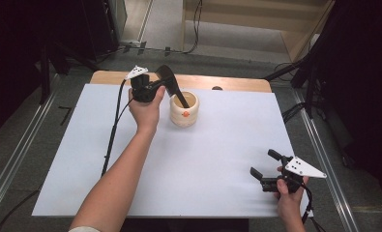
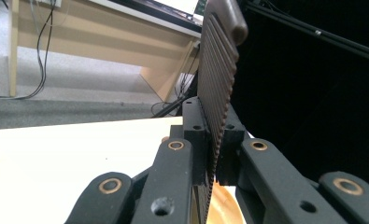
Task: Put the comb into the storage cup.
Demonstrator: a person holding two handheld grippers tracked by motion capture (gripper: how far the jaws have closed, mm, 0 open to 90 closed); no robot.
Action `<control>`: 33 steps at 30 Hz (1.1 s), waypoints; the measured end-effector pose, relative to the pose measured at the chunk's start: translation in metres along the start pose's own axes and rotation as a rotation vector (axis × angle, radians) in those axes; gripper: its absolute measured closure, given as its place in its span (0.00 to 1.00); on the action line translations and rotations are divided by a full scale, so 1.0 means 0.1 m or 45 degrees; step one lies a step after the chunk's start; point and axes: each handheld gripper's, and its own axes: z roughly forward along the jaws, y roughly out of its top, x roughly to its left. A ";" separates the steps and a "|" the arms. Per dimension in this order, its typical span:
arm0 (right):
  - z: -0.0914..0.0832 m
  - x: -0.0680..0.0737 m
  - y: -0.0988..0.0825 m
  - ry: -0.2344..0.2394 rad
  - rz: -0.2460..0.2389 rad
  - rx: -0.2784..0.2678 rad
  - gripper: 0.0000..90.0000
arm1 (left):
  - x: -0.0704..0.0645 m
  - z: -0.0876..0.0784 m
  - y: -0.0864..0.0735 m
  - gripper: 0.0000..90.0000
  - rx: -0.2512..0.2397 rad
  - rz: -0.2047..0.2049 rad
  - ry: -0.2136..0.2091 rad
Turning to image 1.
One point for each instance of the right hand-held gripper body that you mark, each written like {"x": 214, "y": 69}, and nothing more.
{"x": 299, "y": 167}

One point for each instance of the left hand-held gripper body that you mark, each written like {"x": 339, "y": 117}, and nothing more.
{"x": 141, "y": 90}

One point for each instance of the cream ringed utensil holder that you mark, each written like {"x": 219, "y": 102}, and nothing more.
{"x": 183, "y": 117}

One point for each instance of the person's left hand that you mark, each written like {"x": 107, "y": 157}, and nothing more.
{"x": 145, "y": 114}

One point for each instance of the person's right hand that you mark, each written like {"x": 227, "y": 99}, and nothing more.
{"x": 290, "y": 201}

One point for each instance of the black metal stand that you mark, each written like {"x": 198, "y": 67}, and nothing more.
{"x": 308, "y": 74}

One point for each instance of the black tripod stand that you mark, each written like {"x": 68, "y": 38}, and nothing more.
{"x": 50, "y": 64}

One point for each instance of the wooden shelf unit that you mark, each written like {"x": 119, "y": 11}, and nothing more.
{"x": 243, "y": 19}

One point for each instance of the white sleeve cuff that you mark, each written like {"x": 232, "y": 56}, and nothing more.
{"x": 83, "y": 229}

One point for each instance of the aluminium floor rail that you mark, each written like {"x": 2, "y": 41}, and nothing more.
{"x": 324, "y": 161}
{"x": 21, "y": 154}

